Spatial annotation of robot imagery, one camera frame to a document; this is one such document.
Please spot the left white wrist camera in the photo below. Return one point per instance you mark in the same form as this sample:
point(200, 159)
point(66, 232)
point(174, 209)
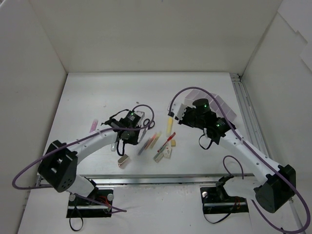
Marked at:
point(141, 114)

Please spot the purple pastel highlighter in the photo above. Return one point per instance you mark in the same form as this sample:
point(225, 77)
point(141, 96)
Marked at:
point(143, 147)

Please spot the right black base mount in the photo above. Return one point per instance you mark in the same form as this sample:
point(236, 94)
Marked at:
point(215, 200)

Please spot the yellow pastel highlighter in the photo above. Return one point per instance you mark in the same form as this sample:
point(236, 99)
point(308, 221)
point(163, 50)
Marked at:
point(155, 139)

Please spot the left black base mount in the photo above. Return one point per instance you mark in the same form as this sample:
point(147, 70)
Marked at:
point(92, 206)

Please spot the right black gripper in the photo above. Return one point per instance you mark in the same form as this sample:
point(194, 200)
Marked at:
point(186, 117)

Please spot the black handled scissors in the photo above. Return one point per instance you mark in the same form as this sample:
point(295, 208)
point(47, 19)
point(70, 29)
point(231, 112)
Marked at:
point(147, 124)

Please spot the white eraser with label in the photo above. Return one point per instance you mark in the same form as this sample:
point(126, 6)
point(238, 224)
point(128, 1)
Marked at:
point(167, 151)

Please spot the orange pastel highlighter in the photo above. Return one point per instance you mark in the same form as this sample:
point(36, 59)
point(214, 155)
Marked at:
point(152, 140)

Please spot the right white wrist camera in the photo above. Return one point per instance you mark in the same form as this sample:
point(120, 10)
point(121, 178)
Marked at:
point(176, 111)

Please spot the tan eraser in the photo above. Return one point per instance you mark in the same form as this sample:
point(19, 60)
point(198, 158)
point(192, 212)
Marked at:
point(173, 143)

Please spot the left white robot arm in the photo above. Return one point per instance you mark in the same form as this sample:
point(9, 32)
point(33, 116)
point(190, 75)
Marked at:
point(60, 169)

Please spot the green pastel marker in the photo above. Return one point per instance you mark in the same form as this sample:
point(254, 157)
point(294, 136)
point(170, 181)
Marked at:
point(158, 157)

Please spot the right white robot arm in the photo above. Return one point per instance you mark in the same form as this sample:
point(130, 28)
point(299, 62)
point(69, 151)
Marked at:
point(272, 186)

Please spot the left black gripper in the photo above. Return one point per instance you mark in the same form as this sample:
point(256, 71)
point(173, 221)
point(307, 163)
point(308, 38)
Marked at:
point(133, 136)

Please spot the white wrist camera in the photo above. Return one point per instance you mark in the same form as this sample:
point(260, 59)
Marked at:
point(141, 114)
point(176, 111)

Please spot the red gel pen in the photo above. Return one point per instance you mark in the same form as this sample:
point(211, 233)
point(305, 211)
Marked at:
point(168, 139)

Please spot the purple divided organizer box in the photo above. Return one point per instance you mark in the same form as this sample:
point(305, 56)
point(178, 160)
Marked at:
point(195, 94)

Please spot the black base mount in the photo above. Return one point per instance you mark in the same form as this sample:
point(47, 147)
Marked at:
point(215, 200)
point(92, 206)

